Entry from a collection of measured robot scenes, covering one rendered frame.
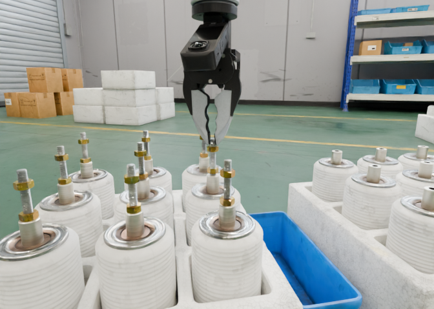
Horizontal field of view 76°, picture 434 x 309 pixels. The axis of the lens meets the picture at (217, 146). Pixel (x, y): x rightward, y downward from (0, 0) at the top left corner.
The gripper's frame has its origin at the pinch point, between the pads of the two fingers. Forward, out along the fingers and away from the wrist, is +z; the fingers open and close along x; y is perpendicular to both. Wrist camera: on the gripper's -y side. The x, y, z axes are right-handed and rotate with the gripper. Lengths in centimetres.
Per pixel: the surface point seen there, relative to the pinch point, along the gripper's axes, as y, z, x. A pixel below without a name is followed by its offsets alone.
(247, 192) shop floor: 61, 35, 0
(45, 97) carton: 247, 10, 267
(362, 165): 25.6, 10.5, -30.6
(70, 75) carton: 290, -17, 264
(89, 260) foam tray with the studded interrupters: -12.4, 16.7, 15.6
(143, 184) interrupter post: -4.7, 7.2, 10.2
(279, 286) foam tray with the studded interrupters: -11.7, 16.7, -11.7
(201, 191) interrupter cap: -0.2, 9.4, 1.8
